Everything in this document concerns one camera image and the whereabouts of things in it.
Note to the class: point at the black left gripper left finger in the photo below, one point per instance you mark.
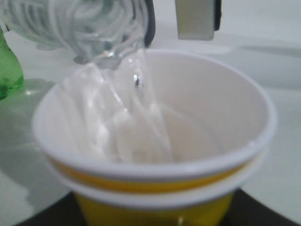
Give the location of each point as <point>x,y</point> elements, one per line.
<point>64,212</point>

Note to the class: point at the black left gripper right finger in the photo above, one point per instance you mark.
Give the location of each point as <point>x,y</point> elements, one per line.
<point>247,211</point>

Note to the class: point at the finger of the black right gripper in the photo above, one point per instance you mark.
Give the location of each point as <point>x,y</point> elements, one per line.
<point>198,19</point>
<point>151,23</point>

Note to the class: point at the clear water bottle green label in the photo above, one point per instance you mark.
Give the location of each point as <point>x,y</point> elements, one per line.
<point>103,31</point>

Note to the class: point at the yellow paper cup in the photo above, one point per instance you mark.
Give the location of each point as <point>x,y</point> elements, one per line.
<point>164,140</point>

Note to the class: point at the green soda bottle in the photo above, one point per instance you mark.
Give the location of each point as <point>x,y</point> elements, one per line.
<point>11,73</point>

